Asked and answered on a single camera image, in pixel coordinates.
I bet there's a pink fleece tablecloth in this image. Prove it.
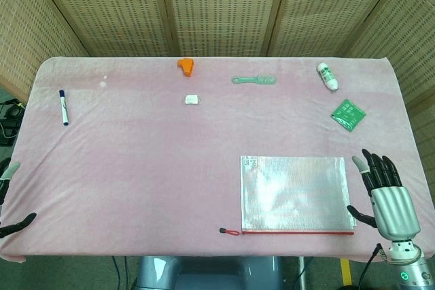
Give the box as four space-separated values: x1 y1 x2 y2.
0 56 435 264

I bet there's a green plastic hairbrush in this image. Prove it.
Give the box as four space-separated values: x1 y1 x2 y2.
231 73 277 86

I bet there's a white bottle green label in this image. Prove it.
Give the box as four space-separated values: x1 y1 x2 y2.
316 62 339 92

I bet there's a green sachet packet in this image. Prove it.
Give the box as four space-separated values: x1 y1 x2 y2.
331 98 366 132

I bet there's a white mesh bag red zipper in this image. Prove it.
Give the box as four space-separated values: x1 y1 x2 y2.
219 155 356 237

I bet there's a blue white whiteboard marker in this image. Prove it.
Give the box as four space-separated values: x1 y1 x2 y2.
58 89 71 126

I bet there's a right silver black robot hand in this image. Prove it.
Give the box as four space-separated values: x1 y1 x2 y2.
346 148 421 240

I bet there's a woven bamboo folding screen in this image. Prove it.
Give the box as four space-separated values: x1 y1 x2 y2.
0 0 435 155

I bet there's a grey robot torso base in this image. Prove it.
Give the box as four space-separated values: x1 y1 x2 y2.
133 255 285 290

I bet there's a black floor equipment with cables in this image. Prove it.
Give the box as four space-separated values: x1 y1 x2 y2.
0 97 27 147

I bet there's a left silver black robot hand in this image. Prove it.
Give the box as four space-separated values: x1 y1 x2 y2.
0 159 37 238

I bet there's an orange plastic block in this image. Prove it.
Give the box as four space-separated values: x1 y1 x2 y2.
176 58 195 79

